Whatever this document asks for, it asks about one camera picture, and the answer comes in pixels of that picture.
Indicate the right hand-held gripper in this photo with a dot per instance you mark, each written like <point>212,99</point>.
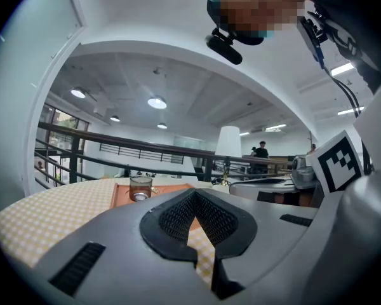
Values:
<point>336,164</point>

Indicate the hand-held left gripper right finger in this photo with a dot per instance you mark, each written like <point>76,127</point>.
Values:
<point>260,214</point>

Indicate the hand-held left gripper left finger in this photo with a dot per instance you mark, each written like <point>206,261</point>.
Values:
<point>120,253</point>

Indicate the clear glass cup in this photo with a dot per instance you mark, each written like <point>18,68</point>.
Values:
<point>140,187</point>

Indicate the orange tray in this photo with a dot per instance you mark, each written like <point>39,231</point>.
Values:
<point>168,190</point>

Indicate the white shade table lamp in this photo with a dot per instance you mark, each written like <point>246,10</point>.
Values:
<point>228,141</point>

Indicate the ceiling tube light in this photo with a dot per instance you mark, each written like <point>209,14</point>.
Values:
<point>342,69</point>
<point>350,110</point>
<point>275,127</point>

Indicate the yellow checkered tablecloth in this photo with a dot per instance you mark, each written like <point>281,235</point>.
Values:
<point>50,208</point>

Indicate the round ceiling lamp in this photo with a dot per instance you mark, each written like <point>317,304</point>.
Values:
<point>157,102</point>
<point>162,126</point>
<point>78,92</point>
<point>115,118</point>

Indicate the dark metal railing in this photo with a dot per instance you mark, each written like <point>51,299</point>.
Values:
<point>130,145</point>

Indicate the dark framed window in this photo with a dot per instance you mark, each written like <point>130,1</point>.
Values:
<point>63,145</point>

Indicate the person's head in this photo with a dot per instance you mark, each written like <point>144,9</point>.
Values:
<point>260,2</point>

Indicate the black head-mounted camera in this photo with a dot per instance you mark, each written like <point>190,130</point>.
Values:
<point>223,48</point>

